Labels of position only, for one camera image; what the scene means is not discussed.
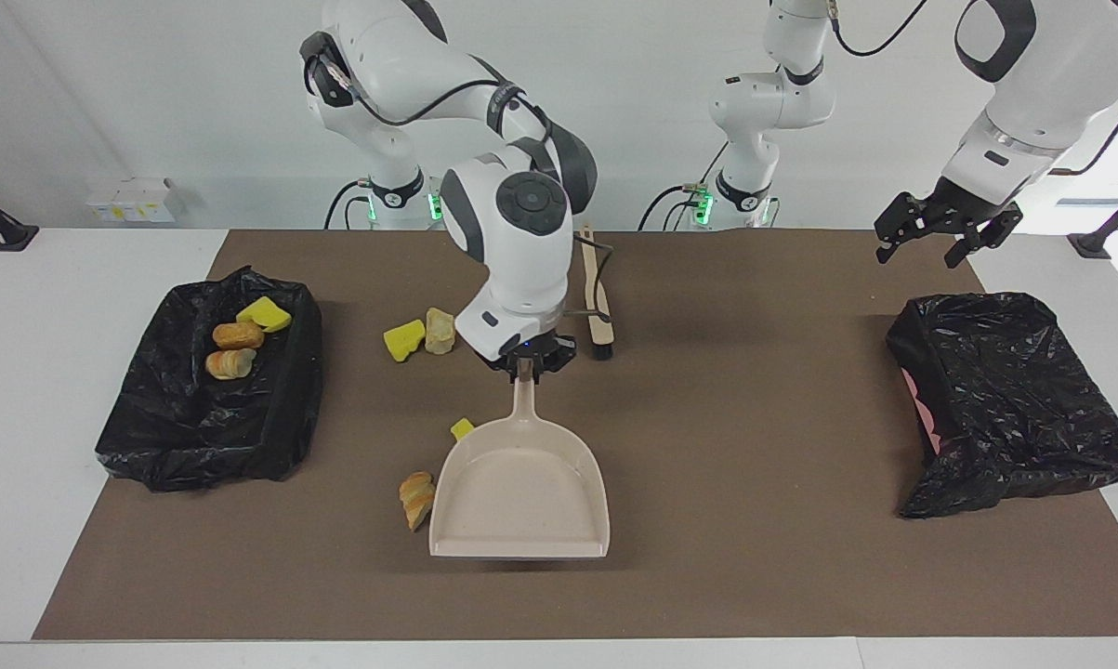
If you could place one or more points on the yellow sponge piece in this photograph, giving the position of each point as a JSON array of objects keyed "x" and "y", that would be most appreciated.
[
  {"x": 264, "y": 314},
  {"x": 462, "y": 428},
  {"x": 404, "y": 341}
]

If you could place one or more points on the beige plastic dustpan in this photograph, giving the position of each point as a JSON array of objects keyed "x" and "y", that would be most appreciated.
[{"x": 521, "y": 502}]

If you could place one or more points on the beige hand brush black bristles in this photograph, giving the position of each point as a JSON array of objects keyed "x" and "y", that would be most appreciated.
[{"x": 592, "y": 279}]

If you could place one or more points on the white electrical box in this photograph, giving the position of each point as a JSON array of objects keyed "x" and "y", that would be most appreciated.
[{"x": 136, "y": 203}]

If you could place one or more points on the beige bread chunk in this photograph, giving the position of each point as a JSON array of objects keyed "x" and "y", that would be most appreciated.
[
  {"x": 440, "y": 332},
  {"x": 230, "y": 363}
]

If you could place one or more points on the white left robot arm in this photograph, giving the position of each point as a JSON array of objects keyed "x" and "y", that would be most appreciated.
[{"x": 1032, "y": 93}]

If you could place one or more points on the black bag lined pink bin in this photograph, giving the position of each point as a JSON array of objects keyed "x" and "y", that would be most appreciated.
[{"x": 1005, "y": 390}]

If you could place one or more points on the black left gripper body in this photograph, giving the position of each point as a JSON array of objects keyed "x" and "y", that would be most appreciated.
[{"x": 958, "y": 212}]

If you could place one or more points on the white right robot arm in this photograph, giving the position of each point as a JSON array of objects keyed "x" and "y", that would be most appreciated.
[{"x": 521, "y": 260}]

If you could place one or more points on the brown bread roll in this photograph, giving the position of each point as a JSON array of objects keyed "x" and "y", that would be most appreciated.
[{"x": 238, "y": 335}]

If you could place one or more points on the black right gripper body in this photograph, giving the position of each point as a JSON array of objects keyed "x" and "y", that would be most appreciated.
[{"x": 535, "y": 351}]

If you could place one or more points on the brown table mat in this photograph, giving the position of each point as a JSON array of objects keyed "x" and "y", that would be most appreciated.
[{"x": 800, "y": 557}]

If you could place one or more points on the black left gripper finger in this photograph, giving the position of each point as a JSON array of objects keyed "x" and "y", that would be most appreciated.
[
  {"x": 991, "y": 232},
  {"x": 902, "y": 218}
]

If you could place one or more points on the striped croissant piece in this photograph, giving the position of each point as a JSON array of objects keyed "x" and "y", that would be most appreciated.
[{"x": 416, "y": 499}]

